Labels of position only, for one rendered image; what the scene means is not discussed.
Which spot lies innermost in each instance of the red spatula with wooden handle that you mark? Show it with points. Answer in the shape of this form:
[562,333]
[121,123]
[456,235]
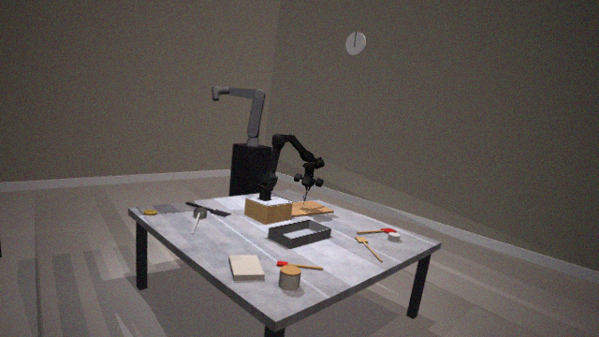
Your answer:
[386,230]

